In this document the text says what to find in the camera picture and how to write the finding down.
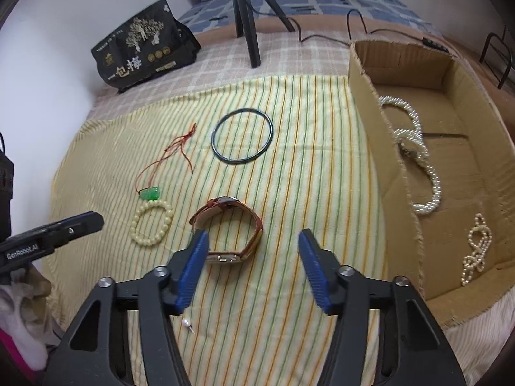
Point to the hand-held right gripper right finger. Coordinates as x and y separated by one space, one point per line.
314 265

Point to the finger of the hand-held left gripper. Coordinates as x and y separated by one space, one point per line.
68 230

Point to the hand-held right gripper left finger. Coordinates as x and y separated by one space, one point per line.
195 263

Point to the brown leather wrist watch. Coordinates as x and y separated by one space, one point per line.
257 227

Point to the cardboard box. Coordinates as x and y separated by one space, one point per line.
454 161

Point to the person's left hand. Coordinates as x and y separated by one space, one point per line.
22 309

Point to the small pearl earring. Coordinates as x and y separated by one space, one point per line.
186 323

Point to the yellow striped cloth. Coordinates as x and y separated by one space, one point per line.
301 169

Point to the dark green bangle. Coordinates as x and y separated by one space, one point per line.
241 163

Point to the black snack bag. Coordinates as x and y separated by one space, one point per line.
136 48

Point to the beige checked blanket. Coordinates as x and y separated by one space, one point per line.
225 68

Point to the black tripod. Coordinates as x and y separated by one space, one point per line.
252 36

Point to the black metal rack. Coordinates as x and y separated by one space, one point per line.
487 42

